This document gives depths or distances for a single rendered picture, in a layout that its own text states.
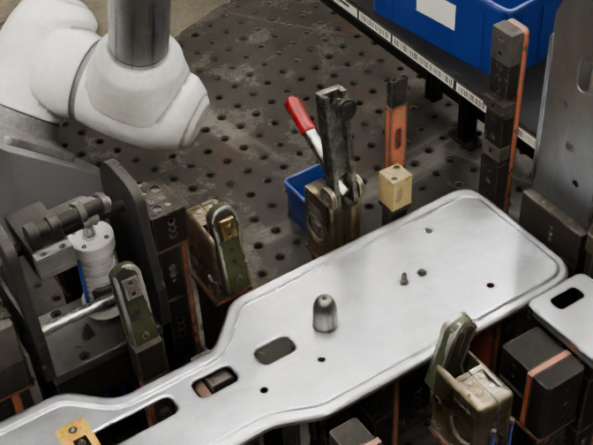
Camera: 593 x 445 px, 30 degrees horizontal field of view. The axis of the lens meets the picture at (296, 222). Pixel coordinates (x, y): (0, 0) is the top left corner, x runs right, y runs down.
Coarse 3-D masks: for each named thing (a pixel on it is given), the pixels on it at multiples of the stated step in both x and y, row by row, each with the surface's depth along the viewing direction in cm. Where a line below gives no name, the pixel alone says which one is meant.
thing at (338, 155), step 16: (320, 96) 142; (336, 96) 143; (320, 112) 143; (336, 112) 140; (352, 112) 141; (320, 128) 145; (336, 128) 145; (336, 144) 147; (352, 144) 147; (336, 160) 148; (352, 160) 148; (336, 176) 148; (352, 176) 149; (336, 192) 149; (352, 192) 151; (336, 208) 151
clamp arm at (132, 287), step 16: (112, 272) 136; (128, 272) 136; (112, 288) 138; (128, 288) 136; (144, 288) 138; (128, 304) 138; (144, 304) 139; (128, 320) 139; (144, 320) 140; (128, 336) 142; (144, 336) 140
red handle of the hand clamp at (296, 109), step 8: (288, 104) 152; (296, 104) 152; (296, 112) 152; (304, 112) 152; (296, 120) 152; (304, 120) 152; (304, 128) 152; (312, 128) 152; (304, 136) 152; (312, 136) 152; (312, 144) 151; (320, 144) 152; (320, 152) 151; (320, 160) 151; (344, 184) 151; (344, 192) 150
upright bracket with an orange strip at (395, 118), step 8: (392, 80) 146; (400, 80) 146; (392, 88) 146; (400, 88) 147; (392, 96) 147; (400, 96) 148; (392, 104) 148; (400, 104) 149; (392, 112) 149; (400, 112) 150; (392, 120) 150; (400, 120) 151; (392, 128) 151; (400, 128) 152; (392, 136) 152; (400, 136) 153; (392, 144) 153; (400, 144) 154; (384, 152) 155; (392, 152) 154; (400, 152) 155; (384, 160) 156; (392, 160) 155; (400, 160) 156; (384, 168) 157
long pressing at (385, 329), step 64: (320, 256) 150; (384, 256) 150; (448, 256) 150; (512, 256) 149; (256, 320) 142; (384, 320) 142; (192, 384) 135; (256, 384) 135; (320, 384) 134; (384, 384) 135
